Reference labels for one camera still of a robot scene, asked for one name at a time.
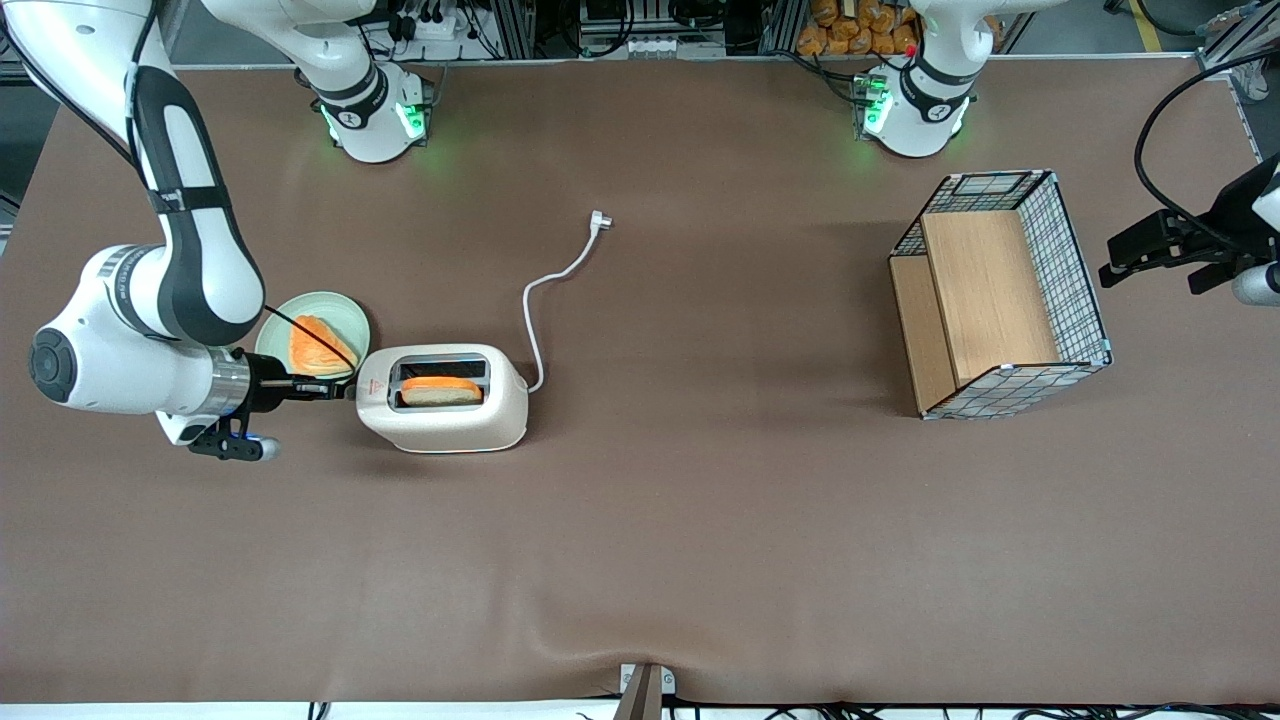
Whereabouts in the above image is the wire basket with wooden shelf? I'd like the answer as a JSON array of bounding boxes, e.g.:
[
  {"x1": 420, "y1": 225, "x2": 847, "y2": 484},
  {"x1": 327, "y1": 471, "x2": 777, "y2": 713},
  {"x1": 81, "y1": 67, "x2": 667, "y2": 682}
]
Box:
[{"x1": 888, "y1": 168, "x2": 1113, "y2": 421}]

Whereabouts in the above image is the bag of bread rolls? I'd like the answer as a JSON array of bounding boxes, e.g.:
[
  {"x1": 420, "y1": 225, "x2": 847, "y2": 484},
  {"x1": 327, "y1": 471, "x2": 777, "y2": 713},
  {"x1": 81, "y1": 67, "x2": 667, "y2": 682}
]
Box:
[{"x1": 795, "y1": 0, "x2": 921, "y2": 58}]

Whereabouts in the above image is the toast slice with orange crust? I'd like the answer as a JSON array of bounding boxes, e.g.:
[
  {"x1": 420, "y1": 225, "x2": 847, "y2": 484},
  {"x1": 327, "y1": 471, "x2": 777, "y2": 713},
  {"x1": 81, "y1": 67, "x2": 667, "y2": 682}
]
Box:
[{"x1": 400, "y1": 375, "x2": 485, "y2": 408}]

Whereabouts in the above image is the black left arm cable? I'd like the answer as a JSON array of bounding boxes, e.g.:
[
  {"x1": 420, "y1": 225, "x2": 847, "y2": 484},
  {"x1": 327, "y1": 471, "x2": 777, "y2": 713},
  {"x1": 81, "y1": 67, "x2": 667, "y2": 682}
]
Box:
[{"x1": 1134, "y1": 50, "x2": 1280, "y2": 251}]

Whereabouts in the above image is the white two-slot toaster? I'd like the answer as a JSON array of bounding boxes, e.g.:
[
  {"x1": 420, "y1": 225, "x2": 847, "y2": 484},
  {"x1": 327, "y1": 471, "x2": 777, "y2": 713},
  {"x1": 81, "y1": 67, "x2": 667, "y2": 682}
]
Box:
[{"x1": 345, "y1": 343, "x2": 531, "y2": 456}]

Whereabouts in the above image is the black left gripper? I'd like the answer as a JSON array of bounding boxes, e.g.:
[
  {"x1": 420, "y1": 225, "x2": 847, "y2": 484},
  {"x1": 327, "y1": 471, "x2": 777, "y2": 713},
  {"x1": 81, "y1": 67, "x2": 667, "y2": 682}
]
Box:
[{"x1": 1099, "y1": 158, "x2": 1280, "y2": 297}]

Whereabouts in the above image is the metal table edge bracket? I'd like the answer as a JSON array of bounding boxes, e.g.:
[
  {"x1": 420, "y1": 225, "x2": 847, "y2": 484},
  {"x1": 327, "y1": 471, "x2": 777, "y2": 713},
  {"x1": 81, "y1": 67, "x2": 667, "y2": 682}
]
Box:
[{"x1": 618, "y1": 662, "x2": 677, "y2": 720}]

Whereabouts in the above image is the white power strip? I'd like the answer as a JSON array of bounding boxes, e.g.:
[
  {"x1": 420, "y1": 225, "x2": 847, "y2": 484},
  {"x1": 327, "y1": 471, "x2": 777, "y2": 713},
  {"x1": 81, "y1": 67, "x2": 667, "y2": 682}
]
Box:
[{"x1": 385, "y1": 0, "x2": 483, "y2": 43}]

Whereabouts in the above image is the pale green round plate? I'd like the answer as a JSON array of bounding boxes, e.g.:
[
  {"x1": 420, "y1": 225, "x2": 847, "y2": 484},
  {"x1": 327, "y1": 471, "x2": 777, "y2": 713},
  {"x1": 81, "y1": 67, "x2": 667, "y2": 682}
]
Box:
[{"x1": 254, "y1": 291, "x2": 372, "y2": 386}]

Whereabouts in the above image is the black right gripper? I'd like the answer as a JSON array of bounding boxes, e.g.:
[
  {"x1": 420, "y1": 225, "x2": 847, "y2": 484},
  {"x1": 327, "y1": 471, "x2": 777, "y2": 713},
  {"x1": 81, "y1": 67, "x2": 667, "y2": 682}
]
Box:
[{"x1": 245, "y1": 352, "x2": 358, "y2": 413}]

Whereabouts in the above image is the white connector block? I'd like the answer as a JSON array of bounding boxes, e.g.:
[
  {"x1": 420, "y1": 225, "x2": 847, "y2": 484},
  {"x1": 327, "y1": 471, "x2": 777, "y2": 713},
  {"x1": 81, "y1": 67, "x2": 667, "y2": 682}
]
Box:
[{"x1": 625, "y1": 35, "x2": 727, "y2": 58}]

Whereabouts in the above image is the white toaster power cable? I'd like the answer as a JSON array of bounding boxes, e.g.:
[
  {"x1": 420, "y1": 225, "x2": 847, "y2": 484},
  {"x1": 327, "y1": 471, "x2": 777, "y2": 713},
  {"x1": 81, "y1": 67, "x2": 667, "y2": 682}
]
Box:
[{"x1": 522, "y1": 210, "x2": 614, "y2": 394}]

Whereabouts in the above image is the aluminium frame post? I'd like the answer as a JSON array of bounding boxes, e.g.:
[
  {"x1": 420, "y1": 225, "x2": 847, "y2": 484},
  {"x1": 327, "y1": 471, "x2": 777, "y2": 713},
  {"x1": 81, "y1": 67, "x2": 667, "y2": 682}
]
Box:
[
  {"x1": 758, "y1": 0, "x2": 803, "y2": 53},
  {"x1": 490, "y1": 0, "x2": 537, "y2": 58}
]

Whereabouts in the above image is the triangular golden bread piece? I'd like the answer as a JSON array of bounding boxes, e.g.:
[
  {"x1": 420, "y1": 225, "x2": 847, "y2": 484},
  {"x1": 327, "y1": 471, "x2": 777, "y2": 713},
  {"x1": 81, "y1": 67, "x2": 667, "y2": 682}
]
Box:
[{"x1": 289, "y1": 314, "x2": 359, "y2": 379}]

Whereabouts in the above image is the aluminium frame rail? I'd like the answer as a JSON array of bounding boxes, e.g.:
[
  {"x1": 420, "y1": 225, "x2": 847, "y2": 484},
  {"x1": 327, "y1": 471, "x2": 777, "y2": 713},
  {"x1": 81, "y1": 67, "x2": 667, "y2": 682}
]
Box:
[{"x1": 1195, "y1": 0, "x2": 1280, "y2": 73}]

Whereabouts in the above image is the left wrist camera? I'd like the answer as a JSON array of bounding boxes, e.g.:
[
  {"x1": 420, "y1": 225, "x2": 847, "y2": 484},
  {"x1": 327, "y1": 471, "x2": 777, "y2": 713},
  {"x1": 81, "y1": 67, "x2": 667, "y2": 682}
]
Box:
[{"x1": 1232, "y1": 262, "x2": 1280, "y2": 307}]

